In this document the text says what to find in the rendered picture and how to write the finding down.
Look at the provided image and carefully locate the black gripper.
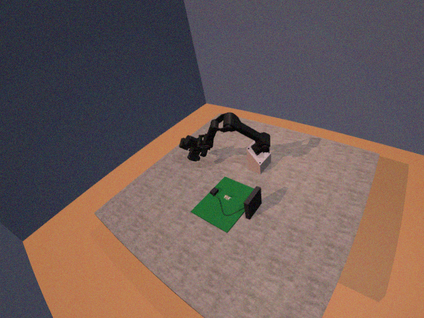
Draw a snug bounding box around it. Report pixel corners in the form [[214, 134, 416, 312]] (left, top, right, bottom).
[[179, 138, 208, 157]]

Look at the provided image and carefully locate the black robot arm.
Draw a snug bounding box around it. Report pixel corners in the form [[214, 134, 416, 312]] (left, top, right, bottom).
[[184, 112, 270, 161]]

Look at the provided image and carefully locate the black cable with plug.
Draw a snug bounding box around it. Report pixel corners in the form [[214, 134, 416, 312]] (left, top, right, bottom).
[[210, 187, 219, 197]]

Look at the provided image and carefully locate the green circuit board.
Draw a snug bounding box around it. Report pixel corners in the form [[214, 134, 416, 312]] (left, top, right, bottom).
[[191, 177, 254, 233]]

